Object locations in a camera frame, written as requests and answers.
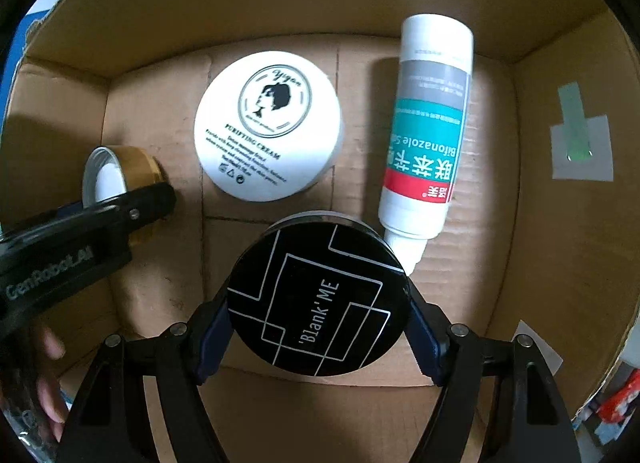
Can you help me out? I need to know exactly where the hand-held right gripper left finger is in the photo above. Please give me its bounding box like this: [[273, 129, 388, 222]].
[[56, 288, 236, 463]]

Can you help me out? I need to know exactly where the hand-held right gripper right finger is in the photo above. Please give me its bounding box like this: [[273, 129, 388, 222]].
[[400, 277, 583, 463]]

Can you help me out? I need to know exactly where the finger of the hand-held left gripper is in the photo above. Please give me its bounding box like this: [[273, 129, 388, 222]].
[[60, 182, 177, 249]]

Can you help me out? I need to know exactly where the gold jar with white lid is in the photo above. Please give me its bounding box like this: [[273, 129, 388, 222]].
[[81, 145, 166, 246]]

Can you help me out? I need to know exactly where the black round compact case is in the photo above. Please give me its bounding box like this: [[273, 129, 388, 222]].
[[227, 211, 407, 378]]

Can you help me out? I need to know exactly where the cardboard box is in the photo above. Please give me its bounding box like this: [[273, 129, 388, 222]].
[[0, 0, 640, 463]]

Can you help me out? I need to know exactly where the person's left hand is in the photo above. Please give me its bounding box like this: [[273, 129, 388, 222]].
[[35, 325, 68, 441]]

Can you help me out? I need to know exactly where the white round cream jar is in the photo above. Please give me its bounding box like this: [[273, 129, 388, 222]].
[[194, 50, 345, 202]]

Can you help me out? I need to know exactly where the red and white packet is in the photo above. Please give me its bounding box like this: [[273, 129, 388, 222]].
[[596, 374, 640, 426]]

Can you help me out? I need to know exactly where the white bottle with teal label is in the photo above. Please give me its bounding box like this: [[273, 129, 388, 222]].
[[377, 14, 474, 276]]

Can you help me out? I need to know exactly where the grey tape patch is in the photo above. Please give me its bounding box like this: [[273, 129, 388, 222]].
[[550, 83, 615, 182]]

